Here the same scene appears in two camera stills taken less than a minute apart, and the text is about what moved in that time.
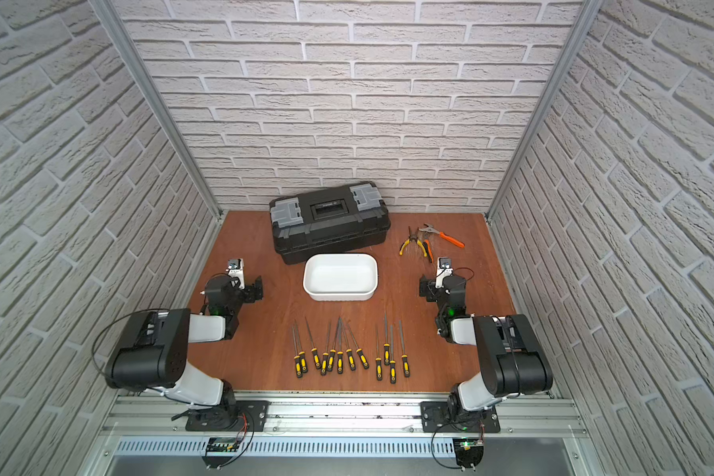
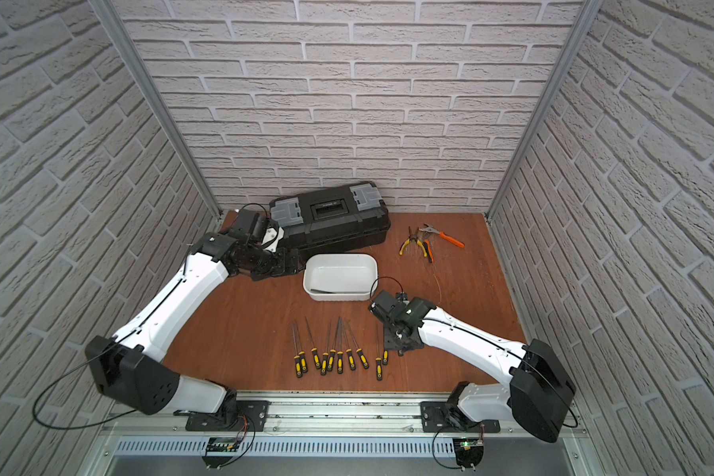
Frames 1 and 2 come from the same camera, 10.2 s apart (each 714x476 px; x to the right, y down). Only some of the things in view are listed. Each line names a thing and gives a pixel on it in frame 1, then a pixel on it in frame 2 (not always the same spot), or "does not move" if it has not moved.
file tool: x=359 y=351 does not move
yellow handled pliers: x=407 y=241 does not move
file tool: x=325 y=355 does not move
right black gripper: x=428 y=285 → x=389 y=344
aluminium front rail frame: x=343 y=416 does not move
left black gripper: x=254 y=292 → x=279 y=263
